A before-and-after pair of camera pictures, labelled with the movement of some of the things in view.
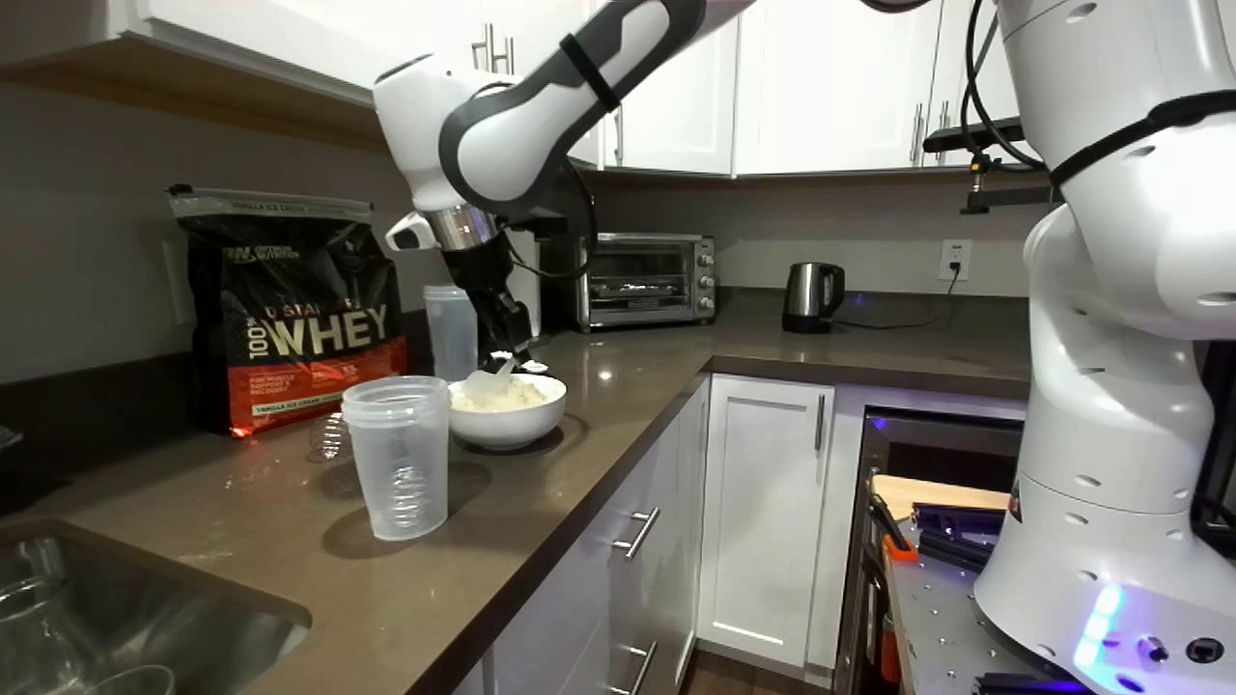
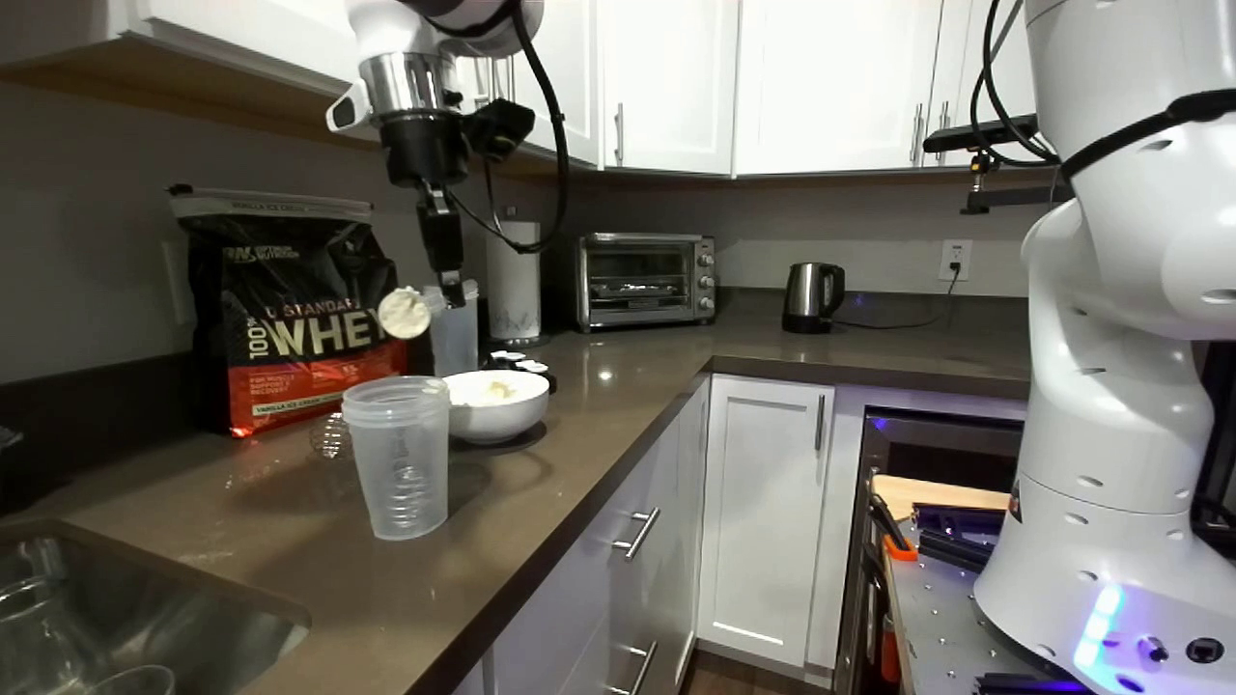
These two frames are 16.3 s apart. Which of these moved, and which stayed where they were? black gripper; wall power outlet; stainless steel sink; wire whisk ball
Moved: black gripper
Stayed: stainless steel sink; wire whisk ball; wall power outlet
